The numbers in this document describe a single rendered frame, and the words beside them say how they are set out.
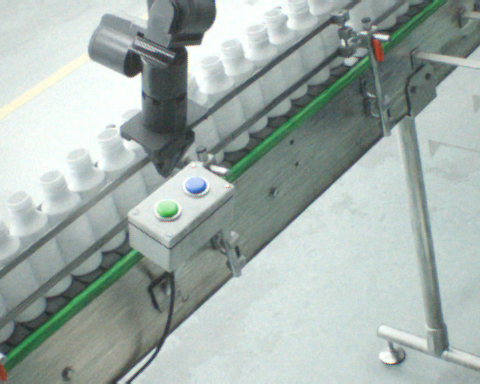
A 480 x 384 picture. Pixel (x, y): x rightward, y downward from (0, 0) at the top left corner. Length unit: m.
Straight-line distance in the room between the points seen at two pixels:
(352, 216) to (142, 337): 1.71
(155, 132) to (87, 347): 0.41
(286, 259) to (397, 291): 0.40
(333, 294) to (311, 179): 1.13
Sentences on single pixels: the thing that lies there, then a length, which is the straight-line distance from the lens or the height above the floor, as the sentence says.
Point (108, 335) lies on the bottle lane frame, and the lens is 1.54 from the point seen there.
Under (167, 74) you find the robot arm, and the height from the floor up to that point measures 1.35.
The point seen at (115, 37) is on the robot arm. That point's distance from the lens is 1.22.
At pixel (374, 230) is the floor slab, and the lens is 3.14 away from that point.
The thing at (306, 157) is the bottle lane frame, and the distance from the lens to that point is 1.80.
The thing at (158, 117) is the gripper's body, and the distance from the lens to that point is 1.23.
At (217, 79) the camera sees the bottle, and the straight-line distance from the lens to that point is 1.64.
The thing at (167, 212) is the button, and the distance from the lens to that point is 1.37.
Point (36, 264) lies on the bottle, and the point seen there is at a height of 1.07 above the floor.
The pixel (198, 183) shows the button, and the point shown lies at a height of 1.12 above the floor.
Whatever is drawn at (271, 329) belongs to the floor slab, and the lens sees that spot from 2.86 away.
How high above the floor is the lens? 1.84
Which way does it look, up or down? 32 degrees down
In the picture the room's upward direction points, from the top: 15 degrees counter-clockwise
